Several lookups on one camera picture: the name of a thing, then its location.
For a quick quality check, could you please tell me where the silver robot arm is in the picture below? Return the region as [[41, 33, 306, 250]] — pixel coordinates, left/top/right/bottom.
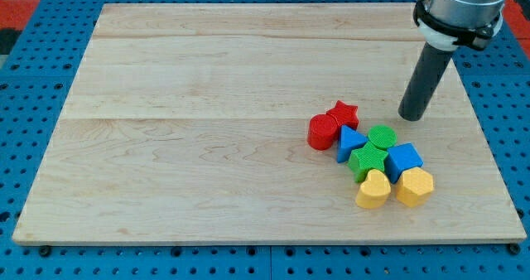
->
[[413, 0, 506, 52]]

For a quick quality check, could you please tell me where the yellow heart block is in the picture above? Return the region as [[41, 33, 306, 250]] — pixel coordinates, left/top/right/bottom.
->
[[355, 169, 392, 209]]

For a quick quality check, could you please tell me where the yellow hexagon block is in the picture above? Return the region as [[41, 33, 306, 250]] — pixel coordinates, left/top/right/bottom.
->
[[396, 167, 435, 208]]

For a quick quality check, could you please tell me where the red cylinder block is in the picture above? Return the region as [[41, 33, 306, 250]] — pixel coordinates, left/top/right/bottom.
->
[[307, 113, 338, 151]]

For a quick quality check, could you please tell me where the light wooden board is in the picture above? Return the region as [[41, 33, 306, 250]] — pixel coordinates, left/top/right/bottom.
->
[[12, 3, 527, 246]]

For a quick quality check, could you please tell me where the red star block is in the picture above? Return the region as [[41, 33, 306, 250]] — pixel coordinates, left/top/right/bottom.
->
[[326, 100, 359, 130]]

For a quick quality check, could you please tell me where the blue triangle block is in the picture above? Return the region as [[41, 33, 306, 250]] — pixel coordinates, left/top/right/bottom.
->
[[336, 125, 368, 163]]

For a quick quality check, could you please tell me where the green star block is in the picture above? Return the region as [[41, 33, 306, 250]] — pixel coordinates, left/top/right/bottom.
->
[[347, 142, 388, 183]]

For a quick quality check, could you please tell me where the green cylinder block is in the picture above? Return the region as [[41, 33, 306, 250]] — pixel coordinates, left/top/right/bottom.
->
[[368, 125, 398, 150]]

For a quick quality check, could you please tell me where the blue cube block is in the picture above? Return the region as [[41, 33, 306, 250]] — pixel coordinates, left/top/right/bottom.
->
[[384, 142, 424, 184]]

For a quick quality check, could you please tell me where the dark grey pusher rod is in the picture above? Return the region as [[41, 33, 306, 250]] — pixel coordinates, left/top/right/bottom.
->
[[398, 43, 454, 122]]

